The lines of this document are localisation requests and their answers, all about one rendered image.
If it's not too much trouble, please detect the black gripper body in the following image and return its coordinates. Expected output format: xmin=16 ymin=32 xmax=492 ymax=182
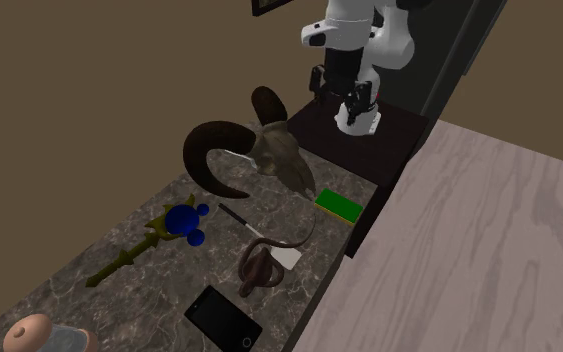
xmin=322 ymin=46 xmax=364 ymax=98

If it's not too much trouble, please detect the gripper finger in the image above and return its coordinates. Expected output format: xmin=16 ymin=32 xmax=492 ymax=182
xmin=308 ymin=64 xmax=328 ymax=106
xmin=343 ymin=80 xmax=375 ymax=127

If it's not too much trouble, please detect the dark framed wall picture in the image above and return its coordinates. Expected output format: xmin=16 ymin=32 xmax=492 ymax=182
xmin=250 ymin=0 xmax=295 ymax=18

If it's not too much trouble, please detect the grey jar with tan lid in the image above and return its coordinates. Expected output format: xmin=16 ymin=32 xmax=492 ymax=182
xmin=1 ymin=312 xmax=100 ymax=352

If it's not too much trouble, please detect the ram skull with brown horns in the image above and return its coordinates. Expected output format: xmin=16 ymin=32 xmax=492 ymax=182
xmin=181 ymin=85 xmax=318 ymax=202

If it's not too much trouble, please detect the black smartphone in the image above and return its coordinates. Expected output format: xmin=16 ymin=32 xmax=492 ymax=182
xmin=183 ymin=284 xmax=265 ymax=352

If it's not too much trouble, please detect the dark door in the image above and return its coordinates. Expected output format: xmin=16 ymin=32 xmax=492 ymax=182
xmin=377 ymin=0 xmax=509 ymax=147

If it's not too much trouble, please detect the dark robot stand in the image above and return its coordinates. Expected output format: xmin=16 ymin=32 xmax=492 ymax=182
xmin=285 ymin=97 xmax=431 ymax=260

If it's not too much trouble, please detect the black-handled white spatula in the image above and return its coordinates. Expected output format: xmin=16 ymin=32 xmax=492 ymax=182
xmin=216 ymin=202 xmax=304 ymax=272

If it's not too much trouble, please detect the olive sceptre with blue orbs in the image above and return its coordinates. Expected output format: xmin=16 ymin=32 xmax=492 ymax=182
xmin=84 ymin=192 xmax=211 ymax=289

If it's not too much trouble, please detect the coiled brown cord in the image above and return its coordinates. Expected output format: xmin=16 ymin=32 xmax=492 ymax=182
xmin=237 ymin=213 xmax=318 ymax=299

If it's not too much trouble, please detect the green and yellow sponge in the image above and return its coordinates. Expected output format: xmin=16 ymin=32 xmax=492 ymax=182
xmin=313 ymin=187 xmax=366 ymax=227

